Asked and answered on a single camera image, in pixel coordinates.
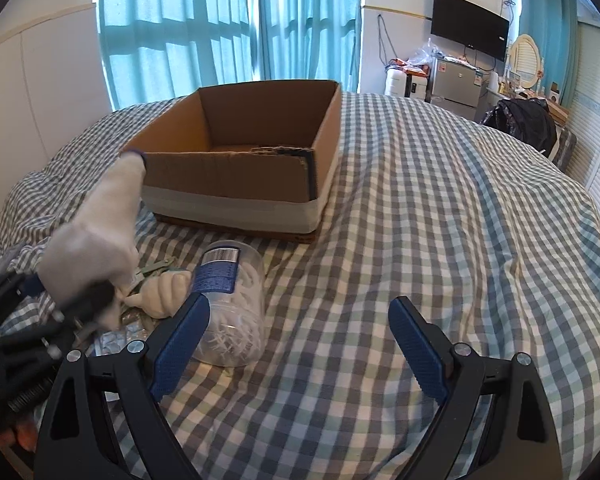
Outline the white sock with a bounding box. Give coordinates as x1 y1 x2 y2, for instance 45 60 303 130
36 152 146 307

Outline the silver blister pill pack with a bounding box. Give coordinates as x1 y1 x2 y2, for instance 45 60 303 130
93 308 155 356

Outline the white squishy toy figure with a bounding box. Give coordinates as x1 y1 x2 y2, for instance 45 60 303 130
123 270 192 320

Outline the grey-green plastic hanger clip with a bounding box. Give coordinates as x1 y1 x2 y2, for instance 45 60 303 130
124 257 179 311

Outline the clear plastic floss jar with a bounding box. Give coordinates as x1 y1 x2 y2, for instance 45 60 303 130
192 240 265 367

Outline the checkered bed blanket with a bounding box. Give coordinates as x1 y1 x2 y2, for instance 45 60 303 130
0 90 600 480

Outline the brown cardboard box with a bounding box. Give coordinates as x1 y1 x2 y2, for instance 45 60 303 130
124 79 342 243

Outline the teal window curtain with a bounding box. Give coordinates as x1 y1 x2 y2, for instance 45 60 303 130
95 0 361 110

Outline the black bag on chair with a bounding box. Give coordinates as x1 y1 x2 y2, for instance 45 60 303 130
480 99 557 156

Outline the white wardrobe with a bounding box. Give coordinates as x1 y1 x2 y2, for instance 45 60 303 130
567 22 600 213

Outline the silver mini fridge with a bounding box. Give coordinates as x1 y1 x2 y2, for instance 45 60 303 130
429 58 483 120

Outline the white suitcase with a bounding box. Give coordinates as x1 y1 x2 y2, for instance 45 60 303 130
384 68 410 98

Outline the oval white vanity mirror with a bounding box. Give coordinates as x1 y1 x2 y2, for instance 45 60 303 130
507 34 543 90

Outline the teal side curtain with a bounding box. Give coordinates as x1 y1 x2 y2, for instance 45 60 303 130
519 0 579 107

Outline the black wall television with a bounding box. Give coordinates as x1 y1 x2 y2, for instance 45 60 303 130
430 0 509 62

